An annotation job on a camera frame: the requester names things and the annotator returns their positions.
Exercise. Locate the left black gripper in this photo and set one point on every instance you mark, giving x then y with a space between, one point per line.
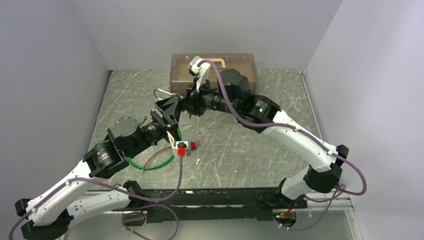
168 122

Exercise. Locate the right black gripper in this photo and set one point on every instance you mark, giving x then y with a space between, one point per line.
192 100

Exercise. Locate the green cable lock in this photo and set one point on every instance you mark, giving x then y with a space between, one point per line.
149 163

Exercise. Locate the brass padlock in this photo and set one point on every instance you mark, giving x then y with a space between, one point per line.
158 92

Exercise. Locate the silver key set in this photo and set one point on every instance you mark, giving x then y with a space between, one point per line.
192 115

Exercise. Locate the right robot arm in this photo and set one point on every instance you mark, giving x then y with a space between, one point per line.
262 115

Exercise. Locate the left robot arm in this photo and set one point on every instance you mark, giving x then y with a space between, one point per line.
51 214

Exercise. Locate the brown translucent tool box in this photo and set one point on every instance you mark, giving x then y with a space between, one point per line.
180 78

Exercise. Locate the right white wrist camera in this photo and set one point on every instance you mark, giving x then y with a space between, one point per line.
200 69

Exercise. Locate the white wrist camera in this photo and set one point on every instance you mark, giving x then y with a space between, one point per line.
200 69
179 147

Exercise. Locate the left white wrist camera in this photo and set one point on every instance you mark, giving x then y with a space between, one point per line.
179 147

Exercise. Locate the pink tool box handle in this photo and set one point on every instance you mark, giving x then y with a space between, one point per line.
218 60

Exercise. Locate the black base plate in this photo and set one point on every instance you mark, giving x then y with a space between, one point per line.
165 213

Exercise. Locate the aluminium frame rail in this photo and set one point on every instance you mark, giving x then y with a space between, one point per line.
248 201

